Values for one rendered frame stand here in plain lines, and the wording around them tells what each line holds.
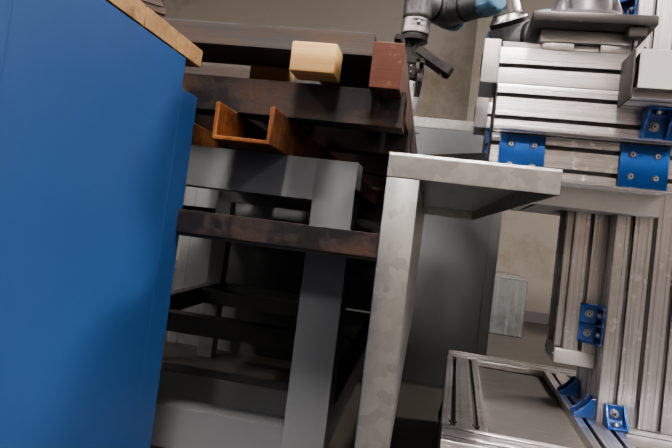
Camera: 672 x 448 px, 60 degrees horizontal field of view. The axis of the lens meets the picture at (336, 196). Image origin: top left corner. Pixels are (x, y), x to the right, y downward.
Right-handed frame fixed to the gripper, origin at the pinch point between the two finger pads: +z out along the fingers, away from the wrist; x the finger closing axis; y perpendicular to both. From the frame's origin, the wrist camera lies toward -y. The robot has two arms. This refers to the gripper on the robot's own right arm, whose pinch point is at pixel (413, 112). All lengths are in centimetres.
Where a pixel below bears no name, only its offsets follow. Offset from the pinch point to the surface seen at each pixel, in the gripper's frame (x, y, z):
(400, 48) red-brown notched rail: 78, 17, 8
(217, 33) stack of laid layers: 69, 42, 7
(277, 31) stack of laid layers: 71, 33, 6
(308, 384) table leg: 68, 23, 54
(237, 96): 67, 38, 15
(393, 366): 82, 14, 47
